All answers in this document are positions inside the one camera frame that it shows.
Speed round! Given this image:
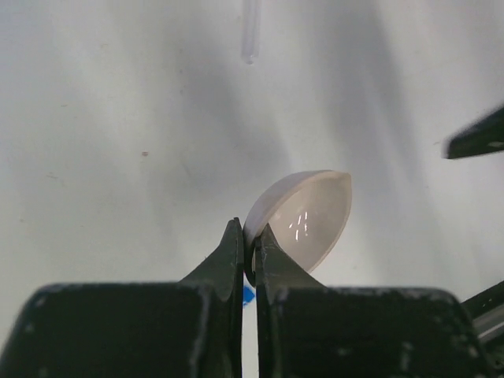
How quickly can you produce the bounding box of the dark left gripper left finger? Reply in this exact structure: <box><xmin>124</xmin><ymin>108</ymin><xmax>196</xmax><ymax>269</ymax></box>
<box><xmin>1</xmin><ymin>219</ymin><xmax>244</xmax><ymax>377</ymax></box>

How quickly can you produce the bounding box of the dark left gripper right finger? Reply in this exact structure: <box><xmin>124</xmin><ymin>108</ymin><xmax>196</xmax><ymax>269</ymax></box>
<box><xmin>254</xmin><ymin>228</ymin><xmax>492</xmax><ymax>377</ymax></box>

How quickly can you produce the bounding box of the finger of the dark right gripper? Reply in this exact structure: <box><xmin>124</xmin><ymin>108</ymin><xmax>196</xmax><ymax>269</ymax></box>
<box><xmin>443</xmin><ymin>105</ymin><xmax>503</xmax><ymax>160</ymax></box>
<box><xmin>462</xmin><ymin>281</ymin><xmax>503</xmax><ymax>327</ymax></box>

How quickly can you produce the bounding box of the blue-capped test tube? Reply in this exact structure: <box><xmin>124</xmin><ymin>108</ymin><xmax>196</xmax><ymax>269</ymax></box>
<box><xmin>243</xmin><ymin>285</ymin><xmax>256</xmax><ymax>307</ymax></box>
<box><xmin>241</xmin><ymin>0</ymin><xmax>262</xmax><ymax>65</ymax></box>

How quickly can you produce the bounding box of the white porcelain evaporating dish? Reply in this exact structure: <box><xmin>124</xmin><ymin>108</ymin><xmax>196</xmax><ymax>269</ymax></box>
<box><xmin>243</xmin><ymin>170</ymin><xmax>352</xmax><ymax>273</ymax></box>

